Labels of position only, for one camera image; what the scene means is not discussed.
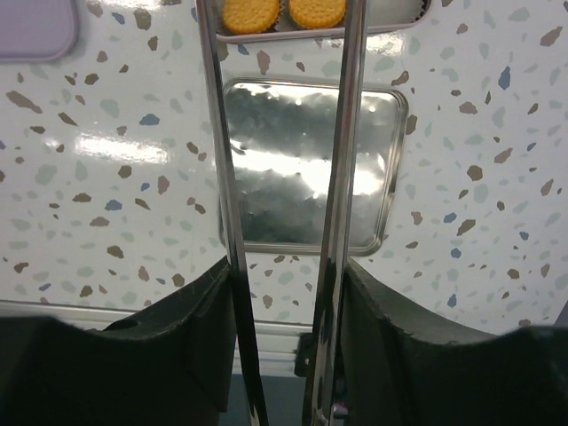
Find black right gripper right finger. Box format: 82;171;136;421
339;263;567;425

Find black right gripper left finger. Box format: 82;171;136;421
1;260;236;425

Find metal serving tongs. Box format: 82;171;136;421
194;0;369;426

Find silver tin lid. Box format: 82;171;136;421
224;77;408;256

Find round dotted biscuit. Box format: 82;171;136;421
288;0;347;29
222;0;280;35

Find lilac plastic tray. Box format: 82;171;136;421
1;0;79;63

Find pink cookie tin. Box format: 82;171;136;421
212;0;434;44

